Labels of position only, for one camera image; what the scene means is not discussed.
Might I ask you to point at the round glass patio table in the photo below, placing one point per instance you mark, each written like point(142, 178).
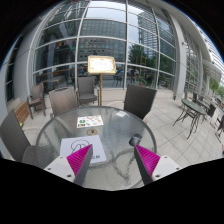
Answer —
point(112, 132)

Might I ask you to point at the small white paper slip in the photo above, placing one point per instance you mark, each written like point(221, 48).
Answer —
point(121, 113)

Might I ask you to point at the wicker chair far left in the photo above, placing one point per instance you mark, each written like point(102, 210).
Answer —
point(63, 100)

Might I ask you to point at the white mouse pad sheet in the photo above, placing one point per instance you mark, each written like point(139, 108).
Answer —
point(71, 145)

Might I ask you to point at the brass table centre cap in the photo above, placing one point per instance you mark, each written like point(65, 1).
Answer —
point(91, 132)

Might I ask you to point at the dark chair right background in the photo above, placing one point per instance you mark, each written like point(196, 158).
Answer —
point(210, 109)

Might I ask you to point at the gold menu stand sign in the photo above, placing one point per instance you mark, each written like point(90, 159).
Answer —
point(101, 65)

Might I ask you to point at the wicker chair far right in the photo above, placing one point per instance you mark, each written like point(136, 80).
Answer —
point(139, 100)

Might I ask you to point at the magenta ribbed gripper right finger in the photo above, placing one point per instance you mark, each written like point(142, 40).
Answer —
point(147, 162)

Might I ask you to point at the wicker chair near left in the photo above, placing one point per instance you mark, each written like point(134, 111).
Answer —
point(17, 143)

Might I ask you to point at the colourful printed card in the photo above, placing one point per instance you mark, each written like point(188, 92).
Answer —
point(89, 121)

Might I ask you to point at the wicker chair behind centre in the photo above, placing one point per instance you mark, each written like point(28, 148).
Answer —
point(86, 86)

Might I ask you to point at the green metal table right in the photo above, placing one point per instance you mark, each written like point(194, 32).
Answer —
point(192, 110)

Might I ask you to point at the wicker armchair back left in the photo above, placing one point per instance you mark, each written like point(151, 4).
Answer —
point(36, 98)

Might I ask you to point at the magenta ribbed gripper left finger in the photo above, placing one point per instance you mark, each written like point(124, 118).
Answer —
point(79, 162)

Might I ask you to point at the wicker chair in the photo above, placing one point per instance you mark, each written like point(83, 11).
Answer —
point(63, 100)
point(139, 100)
point(86, 86)
point(17, 143)

